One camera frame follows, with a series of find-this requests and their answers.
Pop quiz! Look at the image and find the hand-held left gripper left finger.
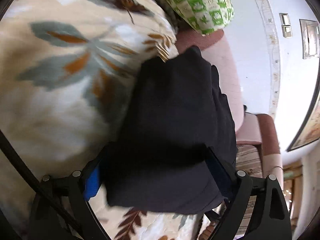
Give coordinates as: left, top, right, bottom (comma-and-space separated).
27, 149, 110, 240

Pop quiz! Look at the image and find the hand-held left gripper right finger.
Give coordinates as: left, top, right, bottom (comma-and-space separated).
205, 146, 293, 240

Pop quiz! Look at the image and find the black coat with fur collar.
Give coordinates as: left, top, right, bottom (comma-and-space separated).
106, 45, 238, 215

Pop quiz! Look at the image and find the leaf print blanket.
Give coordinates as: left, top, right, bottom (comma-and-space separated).
0, 0, 208, 240

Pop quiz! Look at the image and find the green white patterned pillow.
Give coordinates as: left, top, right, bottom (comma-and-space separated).
150, 0, 235, 35

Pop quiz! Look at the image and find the black cable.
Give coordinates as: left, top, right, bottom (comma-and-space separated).
0, 129, 84, 236

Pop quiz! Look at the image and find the framed wall picture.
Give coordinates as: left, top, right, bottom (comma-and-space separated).
286, 97, 320, 153

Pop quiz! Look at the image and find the wall panel box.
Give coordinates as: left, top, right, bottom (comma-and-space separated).
299, 19, 320, 60

